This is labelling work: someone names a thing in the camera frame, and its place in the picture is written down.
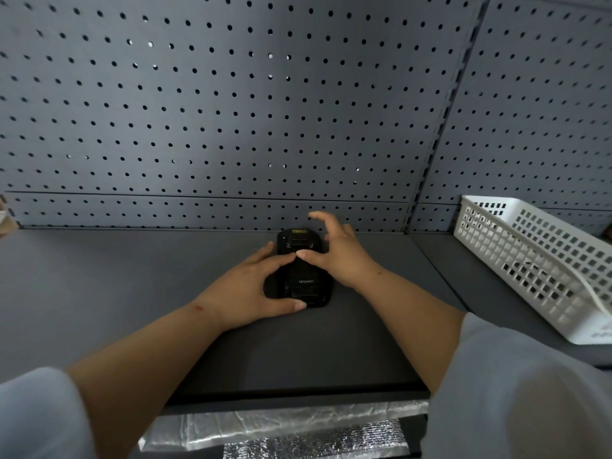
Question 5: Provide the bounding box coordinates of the smooth silver foil bag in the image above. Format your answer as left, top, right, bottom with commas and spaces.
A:
138, 400, 429, 453

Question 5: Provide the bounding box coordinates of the person's right forearm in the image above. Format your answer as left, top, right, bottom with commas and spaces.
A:
354, 266, 467, 395

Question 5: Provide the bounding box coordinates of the person's right hand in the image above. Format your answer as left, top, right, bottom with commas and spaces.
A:
296, 211, 381, 290

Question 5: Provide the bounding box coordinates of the light grey right sleeve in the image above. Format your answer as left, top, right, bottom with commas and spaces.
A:
425, 312, 612, 459

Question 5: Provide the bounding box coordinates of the person's left hand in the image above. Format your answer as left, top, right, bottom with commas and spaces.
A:
197, 241, 307, 333

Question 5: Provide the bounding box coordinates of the narrow grey shelf board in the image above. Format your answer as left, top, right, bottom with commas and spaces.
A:
411, 231, 612, 369

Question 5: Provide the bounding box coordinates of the person's left forearm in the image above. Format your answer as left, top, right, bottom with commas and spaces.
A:
64, 300, 226, 459

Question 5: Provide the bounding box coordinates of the wide grey shelf board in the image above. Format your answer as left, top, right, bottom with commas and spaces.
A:
0, 226, 470, 417

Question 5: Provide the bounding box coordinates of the brown cardboard item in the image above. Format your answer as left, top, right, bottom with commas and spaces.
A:
0, 195, 20, 240

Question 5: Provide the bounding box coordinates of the black handheld scanner device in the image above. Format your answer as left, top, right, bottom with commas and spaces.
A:
264, 228, 333, 309

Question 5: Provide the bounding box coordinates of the wide grey pegboard panel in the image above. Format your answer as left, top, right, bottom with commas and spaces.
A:
0, 0, 489, 233

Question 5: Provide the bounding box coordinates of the light grey left sleeve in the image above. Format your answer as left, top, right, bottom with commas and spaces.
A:
0, 367, 99, 459

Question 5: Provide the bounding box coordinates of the white plastic lattice basket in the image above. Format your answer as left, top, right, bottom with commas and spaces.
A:
453, 195, 612, 346

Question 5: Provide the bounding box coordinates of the narrow grey pegboard panel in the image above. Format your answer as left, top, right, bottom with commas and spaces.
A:
410, 0, 612, 236

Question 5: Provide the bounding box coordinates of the light grey sleeve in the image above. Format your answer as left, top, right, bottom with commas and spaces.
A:
0, 367, 99, 459
425, 312, 612, 459

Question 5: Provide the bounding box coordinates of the textured silver foil pad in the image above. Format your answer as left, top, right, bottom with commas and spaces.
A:
222, 418, 408, 459

